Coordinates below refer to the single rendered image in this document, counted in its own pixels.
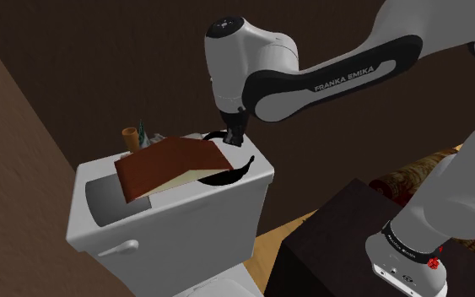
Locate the black curved object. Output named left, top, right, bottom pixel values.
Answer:
left=198, top=129, right=256, bottom=187

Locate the red-brown book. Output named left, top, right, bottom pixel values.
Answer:
left=114, top=136, right=235, bottom=205

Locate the green and white bottle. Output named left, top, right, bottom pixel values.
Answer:
left=138, top=118, right=152, bottom=149

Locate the orange cup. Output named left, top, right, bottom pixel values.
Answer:
left=121, top=126, right=141, bottom=154

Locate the white toilet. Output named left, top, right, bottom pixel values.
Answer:
left=65, top=131, right=276, bottom=297

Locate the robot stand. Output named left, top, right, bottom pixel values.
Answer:
left=263, top=177, right=475, bottom=297

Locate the red and gold patterned rug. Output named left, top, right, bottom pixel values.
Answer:
left=368, top=146, right=475, bottom=258

